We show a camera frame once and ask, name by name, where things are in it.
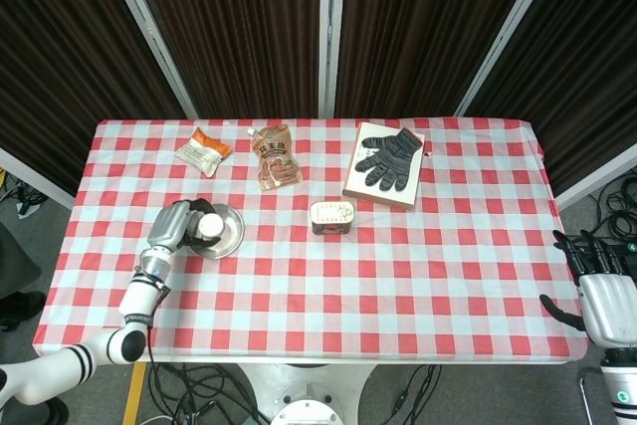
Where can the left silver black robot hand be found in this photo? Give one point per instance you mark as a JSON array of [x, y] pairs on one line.
[[169, 226]]

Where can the rectangular tin can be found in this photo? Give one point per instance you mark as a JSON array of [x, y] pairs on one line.
[[331, 218]]

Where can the white paper cup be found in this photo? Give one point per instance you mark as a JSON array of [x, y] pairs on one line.
[[210, 226]]

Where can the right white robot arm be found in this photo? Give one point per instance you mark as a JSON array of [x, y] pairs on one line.
[[622, 385]]

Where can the black power strip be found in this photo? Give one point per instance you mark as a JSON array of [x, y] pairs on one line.
[[631, 250]]

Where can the grey partition frame post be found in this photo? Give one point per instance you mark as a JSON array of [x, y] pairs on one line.
[[507, 37], [331, 32], [149, 32]]

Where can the dark ribbed partition panel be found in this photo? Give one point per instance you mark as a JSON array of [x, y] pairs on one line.
[[587, 71], [60, 71], [239, 32], [423, 32]]

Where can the black gloves on card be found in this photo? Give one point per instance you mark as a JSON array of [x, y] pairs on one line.
[[356, 188]]

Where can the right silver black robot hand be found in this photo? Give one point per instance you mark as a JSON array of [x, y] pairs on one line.
[[609, 305]]

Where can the orange white snack packet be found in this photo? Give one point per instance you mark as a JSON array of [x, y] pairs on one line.
[[201, 153]]

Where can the grey striped knit glove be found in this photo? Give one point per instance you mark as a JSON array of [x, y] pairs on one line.
[[390, 156]]

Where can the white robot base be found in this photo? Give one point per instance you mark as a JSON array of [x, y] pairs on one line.
[[313, 410]]

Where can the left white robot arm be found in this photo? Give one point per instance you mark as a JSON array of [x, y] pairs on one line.
[[142, 293]]

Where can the round metal plate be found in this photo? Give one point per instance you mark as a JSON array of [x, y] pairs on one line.
[[234, 228]]

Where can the orange spout pouch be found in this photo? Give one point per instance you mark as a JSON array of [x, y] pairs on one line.
[[276, 158]]

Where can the red white checked tablecloth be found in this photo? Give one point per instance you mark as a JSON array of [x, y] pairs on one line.
[[348, 285]]

